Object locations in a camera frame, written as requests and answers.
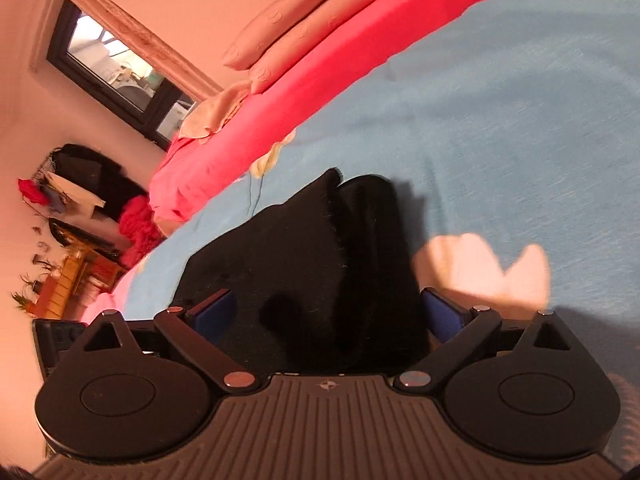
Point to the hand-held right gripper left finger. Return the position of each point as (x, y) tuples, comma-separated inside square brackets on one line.
[(217, 314)]

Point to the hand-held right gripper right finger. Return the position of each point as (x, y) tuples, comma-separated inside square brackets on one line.
[(441, 312)]

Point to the black pants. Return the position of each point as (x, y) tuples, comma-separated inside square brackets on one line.
[(310, 260)]

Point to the red fluffy cloth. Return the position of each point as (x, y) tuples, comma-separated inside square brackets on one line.
[(142, 232)]

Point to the wooden cabinet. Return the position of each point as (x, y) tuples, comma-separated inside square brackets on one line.
[(75, 280)]

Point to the black flat device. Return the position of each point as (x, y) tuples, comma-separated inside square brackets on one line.
[(55, 345)]

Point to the black hanging garment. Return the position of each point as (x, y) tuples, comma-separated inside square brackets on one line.
[(100, 180)]

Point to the white hanging cloth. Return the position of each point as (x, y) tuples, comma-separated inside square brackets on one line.
[(75, 192)]

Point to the green potted plant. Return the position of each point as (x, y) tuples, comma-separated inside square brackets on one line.
[(27, 295)]

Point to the blue printed blanket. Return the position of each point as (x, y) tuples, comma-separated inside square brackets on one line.
[(500, 125)]

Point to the beige crumpled cloth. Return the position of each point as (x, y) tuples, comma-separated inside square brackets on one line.
[(215, 112)]

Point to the small red hanging cloth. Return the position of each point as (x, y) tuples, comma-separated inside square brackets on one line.
[(32, 191)]

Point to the red bed sheet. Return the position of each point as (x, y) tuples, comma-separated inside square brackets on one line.
[(310, 90)]

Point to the dark framed window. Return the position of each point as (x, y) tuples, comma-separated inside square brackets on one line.
[(120, 65)]

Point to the pink pillow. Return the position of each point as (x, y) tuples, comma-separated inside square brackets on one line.
[(310, 40), (285, 15)]

